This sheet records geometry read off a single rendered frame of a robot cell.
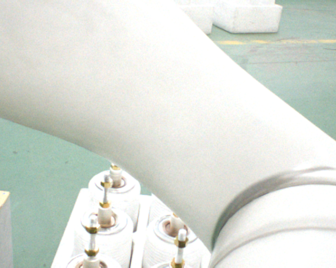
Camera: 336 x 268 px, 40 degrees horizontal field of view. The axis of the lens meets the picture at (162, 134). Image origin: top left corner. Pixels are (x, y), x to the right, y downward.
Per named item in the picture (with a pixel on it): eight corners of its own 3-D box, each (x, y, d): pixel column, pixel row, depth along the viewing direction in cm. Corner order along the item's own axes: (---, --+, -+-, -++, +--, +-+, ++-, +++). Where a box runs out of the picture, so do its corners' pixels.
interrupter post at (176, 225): (171, 237, 74) (174, 220, 73) (166, 227, 76) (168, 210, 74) (185, 234, 75) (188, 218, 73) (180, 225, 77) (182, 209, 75)
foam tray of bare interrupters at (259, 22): (277, 32, 326) (282, 6, 318) (231, 33, 309) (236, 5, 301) (244, 18, 356) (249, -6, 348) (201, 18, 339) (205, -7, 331)
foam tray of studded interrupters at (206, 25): (210, 34, 300) (215, 5, 292) (159, 36, 281) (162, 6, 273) (178, 19, 330) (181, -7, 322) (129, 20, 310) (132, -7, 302)
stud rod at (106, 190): (101, 215, 74) (104, 175, 71) (100, 211, 75) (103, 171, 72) (108, 214, 74) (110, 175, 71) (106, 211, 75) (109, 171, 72)
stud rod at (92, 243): (89, 258, 64) (91, 213, 61) (96, 260, 64) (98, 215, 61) (86, 262, 64) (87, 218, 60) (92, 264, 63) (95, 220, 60)
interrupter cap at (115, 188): (89, 176, 87) (89, 172, 87) (126, 170, 91) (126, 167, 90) (101, 197, 81) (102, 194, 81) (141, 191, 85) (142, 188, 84)
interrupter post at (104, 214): (97, 227, 74) (99, 210, 73) (95, 218, 76) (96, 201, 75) (113, 225, 75) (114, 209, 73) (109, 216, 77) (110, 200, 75)
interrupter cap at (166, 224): (162, 249, 71) (162, 245, 71) (146, 219, 77) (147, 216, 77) (206, 242, 74) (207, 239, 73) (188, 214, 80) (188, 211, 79)
